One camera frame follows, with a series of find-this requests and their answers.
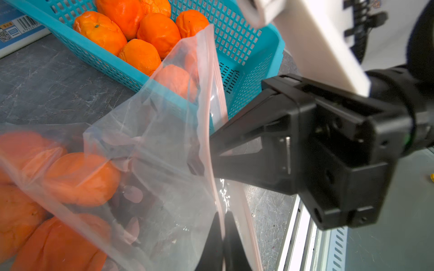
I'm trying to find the teal plastic basket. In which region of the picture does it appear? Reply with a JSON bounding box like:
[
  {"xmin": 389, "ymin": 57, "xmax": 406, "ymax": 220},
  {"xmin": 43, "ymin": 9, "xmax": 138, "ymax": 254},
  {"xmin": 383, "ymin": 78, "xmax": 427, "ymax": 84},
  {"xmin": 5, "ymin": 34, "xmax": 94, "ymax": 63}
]
[{"xmin": 10, "ymin": 1, "xmax": 285, "ymax": 129}]

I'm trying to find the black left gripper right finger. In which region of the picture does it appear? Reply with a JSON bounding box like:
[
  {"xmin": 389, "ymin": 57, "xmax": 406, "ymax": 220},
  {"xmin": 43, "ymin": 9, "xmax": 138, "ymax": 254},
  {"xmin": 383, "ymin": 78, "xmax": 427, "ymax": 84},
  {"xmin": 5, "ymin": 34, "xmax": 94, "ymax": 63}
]
[{"xmin": 223, "ymin": 211, "xmax": 252, "ymax": 271}]

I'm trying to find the clear zip-top bag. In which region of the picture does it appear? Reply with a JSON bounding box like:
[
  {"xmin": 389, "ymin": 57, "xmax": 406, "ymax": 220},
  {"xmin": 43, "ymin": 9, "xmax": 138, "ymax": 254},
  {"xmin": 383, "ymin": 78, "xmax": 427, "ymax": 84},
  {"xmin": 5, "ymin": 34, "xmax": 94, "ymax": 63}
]
[{"xmin": 1, "ymin": 25, "xmax": 262, "ymax": 271}]

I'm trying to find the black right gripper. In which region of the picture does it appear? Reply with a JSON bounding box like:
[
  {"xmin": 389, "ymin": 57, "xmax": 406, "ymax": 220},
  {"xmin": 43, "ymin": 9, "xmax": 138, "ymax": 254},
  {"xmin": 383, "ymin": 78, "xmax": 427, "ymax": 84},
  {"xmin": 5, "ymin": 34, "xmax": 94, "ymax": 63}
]
[{"xmin": 210, "ymin": 73, "xmax": 417, "ymax": 230}]

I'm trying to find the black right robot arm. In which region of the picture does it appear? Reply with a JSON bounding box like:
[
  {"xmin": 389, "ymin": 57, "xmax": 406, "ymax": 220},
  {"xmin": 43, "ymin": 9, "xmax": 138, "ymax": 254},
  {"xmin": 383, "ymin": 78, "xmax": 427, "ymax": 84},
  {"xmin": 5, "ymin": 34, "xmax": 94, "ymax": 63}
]
[{"xmin": 210, "ymin": 1, "xmax": 434, "ymax": 230}]

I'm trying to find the aluminium mounting rail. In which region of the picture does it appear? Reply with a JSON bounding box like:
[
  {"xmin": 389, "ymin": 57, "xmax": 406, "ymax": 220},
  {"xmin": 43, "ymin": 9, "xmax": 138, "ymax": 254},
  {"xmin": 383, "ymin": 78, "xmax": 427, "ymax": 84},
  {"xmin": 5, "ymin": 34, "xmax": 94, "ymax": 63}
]
[{"xmin": 275, "ymin": 195, "xmax": 330, "ymax": 271}]

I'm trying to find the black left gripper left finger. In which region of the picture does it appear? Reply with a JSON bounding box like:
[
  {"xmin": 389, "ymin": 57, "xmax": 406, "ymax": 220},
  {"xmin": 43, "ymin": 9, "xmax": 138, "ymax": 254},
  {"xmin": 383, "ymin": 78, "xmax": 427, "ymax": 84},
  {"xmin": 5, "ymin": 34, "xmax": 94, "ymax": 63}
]
[{"xmin": 195, "ymin": 213, "xmax": 224, "ymax": 271}]

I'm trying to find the white slotted cable duct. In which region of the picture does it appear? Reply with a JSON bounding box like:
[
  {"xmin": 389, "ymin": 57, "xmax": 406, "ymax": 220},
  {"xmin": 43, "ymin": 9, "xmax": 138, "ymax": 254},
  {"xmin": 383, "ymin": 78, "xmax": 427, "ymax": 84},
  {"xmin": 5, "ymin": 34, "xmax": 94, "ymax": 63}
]
[{"xmin": 325, "ymin": 227, "xmax": 348, "ymax": 271}]

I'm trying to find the blue lidded storage box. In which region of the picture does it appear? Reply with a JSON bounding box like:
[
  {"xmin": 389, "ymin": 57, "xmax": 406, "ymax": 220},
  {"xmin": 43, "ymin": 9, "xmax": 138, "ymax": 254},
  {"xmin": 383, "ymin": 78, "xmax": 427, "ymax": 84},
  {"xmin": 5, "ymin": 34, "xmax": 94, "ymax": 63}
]
[{"xmin": 0, "ymin": 1, "xmax": 50, "ymax": 58}]

